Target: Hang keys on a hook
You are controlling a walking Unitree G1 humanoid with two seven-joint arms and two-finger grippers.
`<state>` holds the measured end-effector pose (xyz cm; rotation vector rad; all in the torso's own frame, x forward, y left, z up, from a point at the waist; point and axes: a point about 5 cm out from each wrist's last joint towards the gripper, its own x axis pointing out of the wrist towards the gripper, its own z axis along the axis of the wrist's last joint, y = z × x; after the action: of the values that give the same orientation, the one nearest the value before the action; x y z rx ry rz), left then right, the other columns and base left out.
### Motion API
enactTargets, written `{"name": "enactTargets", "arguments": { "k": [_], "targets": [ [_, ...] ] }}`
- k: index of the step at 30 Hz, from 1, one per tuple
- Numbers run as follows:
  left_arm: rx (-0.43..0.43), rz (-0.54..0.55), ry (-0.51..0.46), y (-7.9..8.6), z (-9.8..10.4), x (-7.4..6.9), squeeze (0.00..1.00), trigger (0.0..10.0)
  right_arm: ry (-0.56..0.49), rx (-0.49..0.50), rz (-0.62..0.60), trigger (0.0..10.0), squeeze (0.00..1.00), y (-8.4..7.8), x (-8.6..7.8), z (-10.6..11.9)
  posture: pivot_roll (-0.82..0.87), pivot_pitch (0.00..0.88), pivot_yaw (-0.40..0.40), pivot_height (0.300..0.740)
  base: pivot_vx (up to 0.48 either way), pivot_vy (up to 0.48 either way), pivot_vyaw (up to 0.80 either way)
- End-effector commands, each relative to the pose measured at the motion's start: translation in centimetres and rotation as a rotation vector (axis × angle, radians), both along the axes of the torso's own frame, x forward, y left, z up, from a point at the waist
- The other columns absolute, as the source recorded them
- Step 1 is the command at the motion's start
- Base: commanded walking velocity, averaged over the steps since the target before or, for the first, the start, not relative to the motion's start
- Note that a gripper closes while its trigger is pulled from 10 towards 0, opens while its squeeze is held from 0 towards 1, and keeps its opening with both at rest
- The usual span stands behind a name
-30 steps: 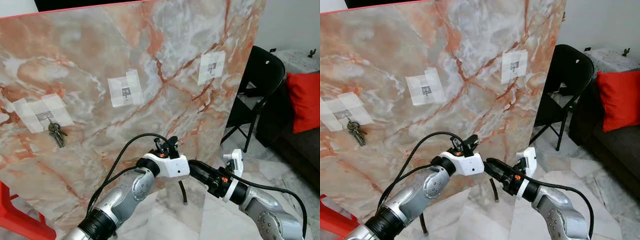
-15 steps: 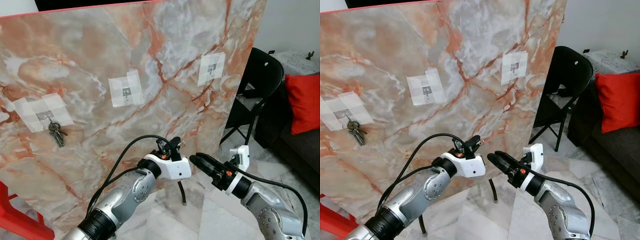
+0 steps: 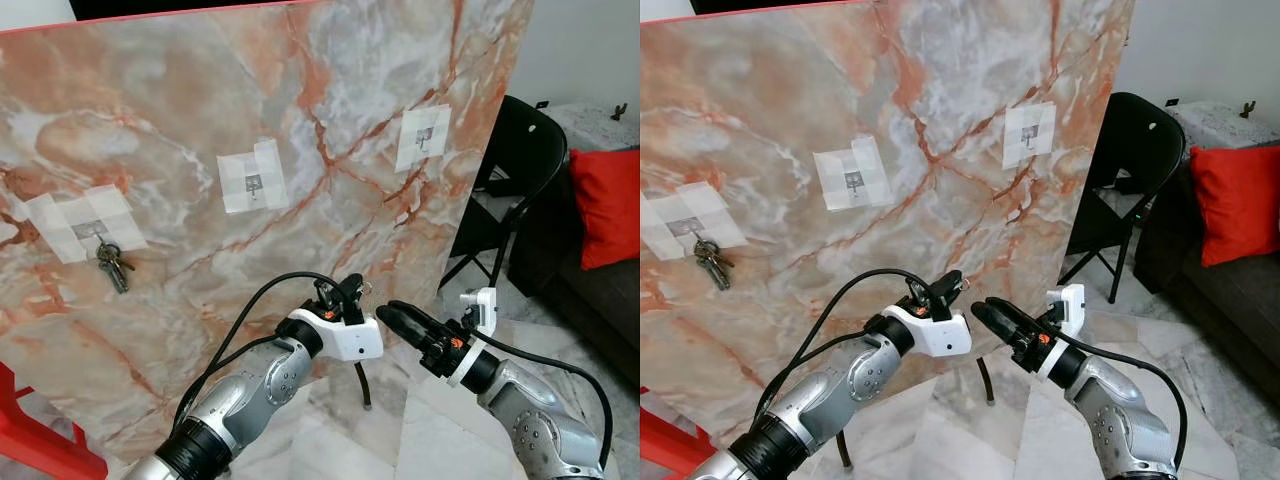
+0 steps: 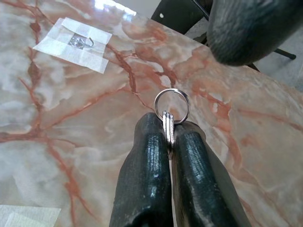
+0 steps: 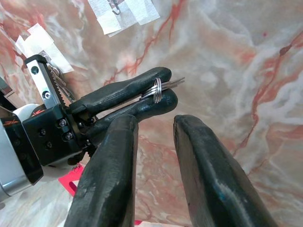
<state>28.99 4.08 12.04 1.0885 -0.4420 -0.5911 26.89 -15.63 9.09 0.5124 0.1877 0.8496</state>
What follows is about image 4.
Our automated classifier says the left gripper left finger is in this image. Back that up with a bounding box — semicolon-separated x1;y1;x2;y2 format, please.
109;112;172;227

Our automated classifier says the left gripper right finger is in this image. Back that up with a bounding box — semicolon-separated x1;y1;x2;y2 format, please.
171;122;251;227

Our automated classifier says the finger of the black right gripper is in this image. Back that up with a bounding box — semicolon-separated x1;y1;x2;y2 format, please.
206;0;303;66

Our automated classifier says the bunch of keys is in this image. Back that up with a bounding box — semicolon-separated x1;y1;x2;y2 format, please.
153;87;190;154

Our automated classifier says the small metal hook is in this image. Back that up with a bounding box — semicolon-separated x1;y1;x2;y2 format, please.
70;35;95;48

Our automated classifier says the marble table with red edge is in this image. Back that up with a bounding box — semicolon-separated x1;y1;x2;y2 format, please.
0;0;303;227

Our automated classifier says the large white tape patch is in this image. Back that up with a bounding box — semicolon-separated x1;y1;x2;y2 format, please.
32;17;113;74

